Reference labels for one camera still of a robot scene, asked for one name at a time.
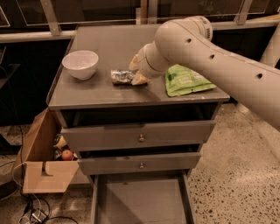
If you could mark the metal window railing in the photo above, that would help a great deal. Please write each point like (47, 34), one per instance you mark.
(37, 20)

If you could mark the grey drawer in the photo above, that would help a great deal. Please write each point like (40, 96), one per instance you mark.
(157, 197)
(146, 163)
(130, 136)

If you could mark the grey drawer cabinet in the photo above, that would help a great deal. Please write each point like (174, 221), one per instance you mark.
(98, 102)

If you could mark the white ceramic bowl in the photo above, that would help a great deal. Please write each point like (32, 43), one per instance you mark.
(81, 64)

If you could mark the grey top drawer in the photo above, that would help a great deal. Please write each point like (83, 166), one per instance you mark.
(130, 136)

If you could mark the grey bottom drawer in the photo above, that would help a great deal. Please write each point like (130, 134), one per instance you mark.
(157, 197)

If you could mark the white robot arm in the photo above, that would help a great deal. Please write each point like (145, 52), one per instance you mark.
(187, 42)

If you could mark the red apple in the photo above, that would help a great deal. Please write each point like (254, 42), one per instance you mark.
(67, 155)

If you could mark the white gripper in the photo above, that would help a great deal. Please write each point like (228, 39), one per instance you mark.
(142, 62)

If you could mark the packaged item in box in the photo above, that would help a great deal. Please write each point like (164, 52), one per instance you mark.
(60, 142)

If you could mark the grey middle drawer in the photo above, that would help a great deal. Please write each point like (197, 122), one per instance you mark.
(146, 163)

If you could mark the green snack bag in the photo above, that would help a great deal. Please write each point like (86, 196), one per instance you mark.
(180, 80)

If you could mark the brown cardboard box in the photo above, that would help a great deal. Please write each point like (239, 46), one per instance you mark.
(42, 173)

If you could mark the silver redbull can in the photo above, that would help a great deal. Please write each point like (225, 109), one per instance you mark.
(121, 76)

